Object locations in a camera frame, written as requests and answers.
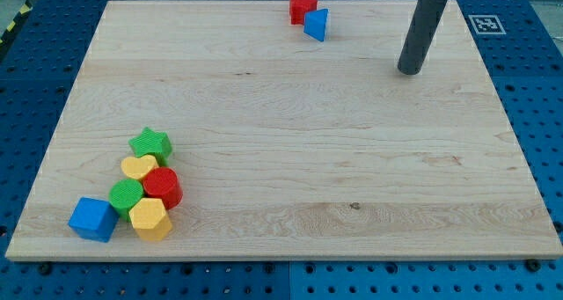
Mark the red star block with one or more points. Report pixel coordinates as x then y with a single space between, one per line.
298 9

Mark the red cylinder block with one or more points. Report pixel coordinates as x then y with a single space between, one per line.
163 183

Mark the yellow heart block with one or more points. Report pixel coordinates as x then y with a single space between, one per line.
138 167

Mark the light wooden board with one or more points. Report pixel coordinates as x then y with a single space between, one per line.
289 148

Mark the white fiducial marker tag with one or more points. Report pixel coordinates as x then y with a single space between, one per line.
485 24

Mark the blue trapezoid block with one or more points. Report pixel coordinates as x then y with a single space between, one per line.
315 23

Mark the green star block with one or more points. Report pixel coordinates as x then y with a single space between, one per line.
150 142

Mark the green cylinder block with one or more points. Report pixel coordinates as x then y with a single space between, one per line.
124 195

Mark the yellow hexagon block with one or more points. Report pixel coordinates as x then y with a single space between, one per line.
150 219

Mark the blue cube block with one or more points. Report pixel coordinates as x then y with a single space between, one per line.
93 219

